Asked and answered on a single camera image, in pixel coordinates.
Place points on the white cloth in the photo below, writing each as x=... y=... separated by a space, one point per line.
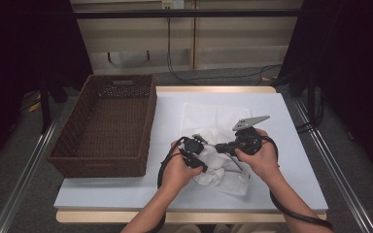
x=215 y=160

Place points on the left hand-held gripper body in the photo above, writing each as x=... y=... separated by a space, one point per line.
x=193 y=147

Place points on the light wooden table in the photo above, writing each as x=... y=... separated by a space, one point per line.
x=87 y=217

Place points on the black horizontal bar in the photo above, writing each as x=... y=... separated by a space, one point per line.
x=207 y=13

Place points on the metal floor rail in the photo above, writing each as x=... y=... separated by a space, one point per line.
x=22 y=181
x=333 y=161

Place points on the black metal stand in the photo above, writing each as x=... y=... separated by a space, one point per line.
x=45 y=106
x=311 y=97

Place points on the white mesh laundry bag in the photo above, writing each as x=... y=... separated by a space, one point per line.
x=207 y=116

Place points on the white wall outlet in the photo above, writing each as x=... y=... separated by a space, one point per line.
x=173 y=4

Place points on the yellow floor tape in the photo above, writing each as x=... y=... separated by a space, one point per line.
x=34 y=107

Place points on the dark curtain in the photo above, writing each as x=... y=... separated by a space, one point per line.
x=353 y=64
x=19 y=48

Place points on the person's left hand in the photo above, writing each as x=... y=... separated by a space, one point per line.
x=175 y=171

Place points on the brown wicker basket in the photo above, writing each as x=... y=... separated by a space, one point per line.
x=110 y=129

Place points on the person's right hand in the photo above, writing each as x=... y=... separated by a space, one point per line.
x=265 y=161

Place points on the black wall bracket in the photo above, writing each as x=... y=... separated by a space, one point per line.
x=148 y=55
x=109 y=57

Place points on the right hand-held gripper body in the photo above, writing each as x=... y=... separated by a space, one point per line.
x=249 y=140

